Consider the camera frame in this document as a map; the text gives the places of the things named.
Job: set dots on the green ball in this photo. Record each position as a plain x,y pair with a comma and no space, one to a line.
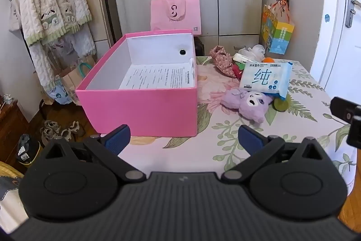
280,104

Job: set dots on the blue patterned bag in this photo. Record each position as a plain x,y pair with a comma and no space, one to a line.
59,92

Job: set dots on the white tote bag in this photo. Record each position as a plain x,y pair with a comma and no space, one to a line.
14,15

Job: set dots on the beige shoe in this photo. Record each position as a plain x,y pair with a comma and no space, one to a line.
72,131

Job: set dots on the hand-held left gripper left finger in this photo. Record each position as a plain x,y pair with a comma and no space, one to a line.
117,138

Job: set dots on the pair of beige shoes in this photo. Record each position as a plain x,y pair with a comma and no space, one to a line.
49,132

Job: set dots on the yellow blanket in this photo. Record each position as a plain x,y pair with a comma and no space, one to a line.
8,193

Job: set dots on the blue round sticker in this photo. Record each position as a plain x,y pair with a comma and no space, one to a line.
327,18

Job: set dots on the wet wipes pack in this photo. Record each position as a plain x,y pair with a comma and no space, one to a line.
265,77

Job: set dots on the white door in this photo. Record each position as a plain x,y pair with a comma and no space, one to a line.
335,32

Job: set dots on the white mesh bath sponge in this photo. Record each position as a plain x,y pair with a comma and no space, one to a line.
255,50

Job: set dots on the brown paper bag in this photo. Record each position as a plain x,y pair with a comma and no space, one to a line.
73,80

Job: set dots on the fluffy cream pajama pants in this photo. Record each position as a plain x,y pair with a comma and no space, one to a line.
42,66

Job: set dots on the orange ball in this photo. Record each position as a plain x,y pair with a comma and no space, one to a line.
268,60

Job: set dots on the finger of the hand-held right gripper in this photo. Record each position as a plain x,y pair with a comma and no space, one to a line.
356,131
342,109

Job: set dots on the black and yellow boot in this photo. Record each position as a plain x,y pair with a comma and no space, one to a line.
28,149

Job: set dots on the purple plush toy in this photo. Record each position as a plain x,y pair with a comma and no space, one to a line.
253,105

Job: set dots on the colourful gift bag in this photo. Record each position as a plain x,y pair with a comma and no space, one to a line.
277,35

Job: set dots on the pink cardboard box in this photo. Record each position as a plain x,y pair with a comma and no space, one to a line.
141,111

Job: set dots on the black suitcase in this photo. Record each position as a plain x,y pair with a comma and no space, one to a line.
198,46

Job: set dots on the pink floral cloth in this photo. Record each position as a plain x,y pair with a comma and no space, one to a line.
222,60

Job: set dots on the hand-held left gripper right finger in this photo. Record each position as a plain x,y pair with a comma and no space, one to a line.
249,139

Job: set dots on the small tissue pack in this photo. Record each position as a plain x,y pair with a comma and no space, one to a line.
242,58

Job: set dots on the pink paper bag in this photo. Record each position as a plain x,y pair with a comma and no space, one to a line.
174,15

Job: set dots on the red strawberry plush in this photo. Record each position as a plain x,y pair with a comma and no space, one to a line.
237,71

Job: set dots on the printed paper sheet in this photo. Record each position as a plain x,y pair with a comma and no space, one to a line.
158,75

